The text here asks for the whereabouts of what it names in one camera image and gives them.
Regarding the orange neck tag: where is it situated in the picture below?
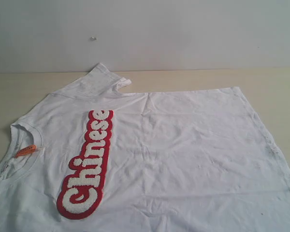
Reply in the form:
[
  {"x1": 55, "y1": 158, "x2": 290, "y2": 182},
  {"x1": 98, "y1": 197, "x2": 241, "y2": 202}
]
[{"x1": 14, "y1": 145, "x2": 43, "y2": 158}]

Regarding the white t-shirt red lettering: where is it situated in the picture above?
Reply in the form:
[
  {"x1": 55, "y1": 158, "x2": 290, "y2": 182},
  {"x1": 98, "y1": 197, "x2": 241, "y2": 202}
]
[{"x1": 0, "y1": 64, "x2": 290, "y2": 232}]

